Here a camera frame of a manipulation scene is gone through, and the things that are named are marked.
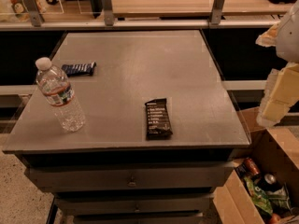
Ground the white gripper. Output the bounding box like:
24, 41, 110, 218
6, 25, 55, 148
255, 3, 299, 127

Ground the black chocolate rxbar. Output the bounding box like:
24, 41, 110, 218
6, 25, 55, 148
145, 98, 173, 140

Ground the blue blueberry rxbar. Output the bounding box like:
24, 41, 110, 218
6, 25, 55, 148
62, 62, 96, 77

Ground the cardboard box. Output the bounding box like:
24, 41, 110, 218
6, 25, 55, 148
214, 108, 299, 224

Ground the red soda can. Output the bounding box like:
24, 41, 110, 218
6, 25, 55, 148
243, 158, 261, 176

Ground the dark silver-top can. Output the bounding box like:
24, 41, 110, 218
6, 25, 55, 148
259, 174, 280, 191

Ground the top drawer with knob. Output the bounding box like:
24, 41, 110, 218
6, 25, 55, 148
25, 162, 234, 193

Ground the drawer with knob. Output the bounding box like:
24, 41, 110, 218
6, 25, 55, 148
55, 193, 213, 216
25, 162, 234, 193

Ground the green snack bag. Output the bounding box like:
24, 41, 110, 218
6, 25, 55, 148
243, 176, 273, 217

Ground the grey drawer cabinet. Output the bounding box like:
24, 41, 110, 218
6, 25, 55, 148
4, 30, 249, 224

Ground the red apple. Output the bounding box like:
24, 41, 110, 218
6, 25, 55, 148
268, 214, 281, 224

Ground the wooden desk top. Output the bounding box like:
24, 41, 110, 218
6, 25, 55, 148
112, 0, 292, 17

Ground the clear plastic water bottle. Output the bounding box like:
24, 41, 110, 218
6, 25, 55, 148
36, 57, 86, 132

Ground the grey metal bracket middle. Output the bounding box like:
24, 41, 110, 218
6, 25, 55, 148
101, 0, 115, 26

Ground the grey metal bracket left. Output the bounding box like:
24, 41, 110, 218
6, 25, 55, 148
23, 0, 44, 27

